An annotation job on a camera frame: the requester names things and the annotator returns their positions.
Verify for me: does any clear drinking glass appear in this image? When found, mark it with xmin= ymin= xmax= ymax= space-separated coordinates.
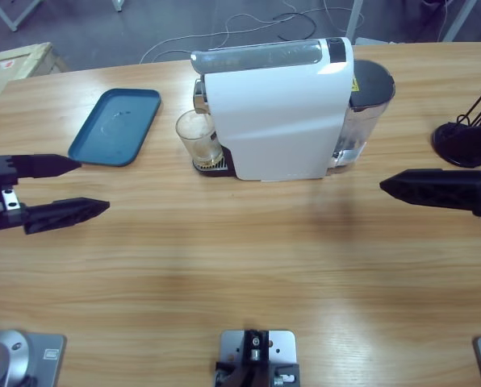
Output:
xmin=174 ymin=109 xmax=225 ymax=169

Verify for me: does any grey coffee machine lever lid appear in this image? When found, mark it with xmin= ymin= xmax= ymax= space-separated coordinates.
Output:
xmin=190 ymin=39 xmax=327 ymax=76

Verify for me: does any white capsule coffee machine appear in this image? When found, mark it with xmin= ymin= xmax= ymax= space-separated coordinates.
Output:
xmin=190 ymin=36 xmax=397 ymax=183

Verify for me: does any black capsule holder with rods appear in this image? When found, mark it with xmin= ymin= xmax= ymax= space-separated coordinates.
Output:
xmin=432 ymin=72 xmax=481 ymax=169

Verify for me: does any teal plastic tray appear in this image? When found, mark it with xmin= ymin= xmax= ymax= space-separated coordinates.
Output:
xmin=67 ymin=88 xmax=162 ymax=168

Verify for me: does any clear water tank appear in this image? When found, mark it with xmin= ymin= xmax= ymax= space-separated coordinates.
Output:
xmin=331 ymin=59 xmax=397 ymax=170

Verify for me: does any wooden crate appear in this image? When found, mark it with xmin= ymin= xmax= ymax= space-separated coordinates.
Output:
xmin=0 ymin=42 xmax=69 ymax=102

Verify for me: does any drip tray with metal grille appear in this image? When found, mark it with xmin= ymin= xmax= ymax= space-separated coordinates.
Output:
xmin=190 ymin=155 xmax=236 ymax=178

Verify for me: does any thin white cable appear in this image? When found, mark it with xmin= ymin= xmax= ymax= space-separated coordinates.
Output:
xmin=139 ymin=0 xmax=298 ymax=65

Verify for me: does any looped black cable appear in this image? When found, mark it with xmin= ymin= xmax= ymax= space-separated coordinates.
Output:
xmin=272 ymin=11 xmax=318 ymax=41

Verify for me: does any grey mount plate with post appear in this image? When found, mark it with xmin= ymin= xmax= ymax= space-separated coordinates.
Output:
xmin=215 ymin=329 xmax=302 ymax=387

